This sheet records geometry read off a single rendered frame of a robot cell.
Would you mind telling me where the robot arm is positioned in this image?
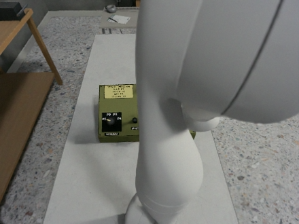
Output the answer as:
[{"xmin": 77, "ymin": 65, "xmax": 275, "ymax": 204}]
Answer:
[{"xmin": 125, "ymin": 0, "xmax": 299, "ymax": 224}]

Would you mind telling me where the olive green control panel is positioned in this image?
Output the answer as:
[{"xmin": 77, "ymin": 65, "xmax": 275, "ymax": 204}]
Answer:
[{"xmin": 98, "ymin": 84, "xmax": 139, "ymax": 143}]

